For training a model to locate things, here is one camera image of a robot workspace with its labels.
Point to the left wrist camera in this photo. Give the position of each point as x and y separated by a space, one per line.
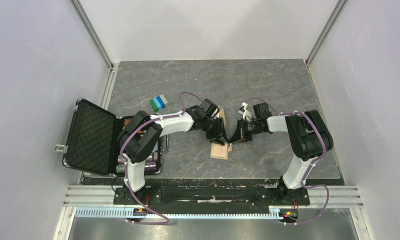
208 109

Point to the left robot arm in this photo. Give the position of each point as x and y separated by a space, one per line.
139 138

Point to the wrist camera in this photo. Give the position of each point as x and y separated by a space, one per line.
208 109
255 112

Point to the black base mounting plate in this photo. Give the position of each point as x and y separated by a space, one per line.
156 195

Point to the beige leather card holder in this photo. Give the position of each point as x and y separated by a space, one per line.
218 151

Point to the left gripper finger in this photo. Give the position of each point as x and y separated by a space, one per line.
219 141
224 134

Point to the green blue grey block stack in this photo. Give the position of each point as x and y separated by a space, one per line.
159 103

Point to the chrome case handle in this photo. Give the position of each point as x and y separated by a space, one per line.
167 143

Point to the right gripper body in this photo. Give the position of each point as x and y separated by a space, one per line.
247 128

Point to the white cable duct strip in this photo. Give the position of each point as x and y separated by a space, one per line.
141 214

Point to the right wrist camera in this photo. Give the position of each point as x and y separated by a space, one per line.
255 112

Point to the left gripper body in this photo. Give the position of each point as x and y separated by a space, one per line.
215 129

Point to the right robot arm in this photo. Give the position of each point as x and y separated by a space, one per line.
309 138

